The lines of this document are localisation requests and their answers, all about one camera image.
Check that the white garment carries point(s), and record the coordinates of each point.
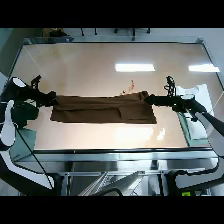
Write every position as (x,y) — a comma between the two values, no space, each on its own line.
(200,93)

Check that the silver frame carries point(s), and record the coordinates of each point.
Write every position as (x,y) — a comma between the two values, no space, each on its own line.
(100,158)

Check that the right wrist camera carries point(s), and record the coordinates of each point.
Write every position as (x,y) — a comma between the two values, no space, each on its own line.
(170,86)

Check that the dark green garment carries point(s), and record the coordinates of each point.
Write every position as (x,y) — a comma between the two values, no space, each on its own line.
(26,115)

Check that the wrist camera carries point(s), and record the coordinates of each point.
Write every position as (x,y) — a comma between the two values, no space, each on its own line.
(36,81)
(170,86)

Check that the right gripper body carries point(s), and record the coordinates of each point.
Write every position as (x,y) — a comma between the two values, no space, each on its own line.
(160,100)

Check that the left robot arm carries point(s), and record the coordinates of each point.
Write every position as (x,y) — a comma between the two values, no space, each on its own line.
(13,133)

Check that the brown T-shirt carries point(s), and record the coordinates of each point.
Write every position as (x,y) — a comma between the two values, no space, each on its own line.
(103,110)

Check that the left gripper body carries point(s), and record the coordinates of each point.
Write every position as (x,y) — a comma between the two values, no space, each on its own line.
(46,98)

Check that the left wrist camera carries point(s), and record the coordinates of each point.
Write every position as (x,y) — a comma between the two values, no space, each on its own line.
(36,81)

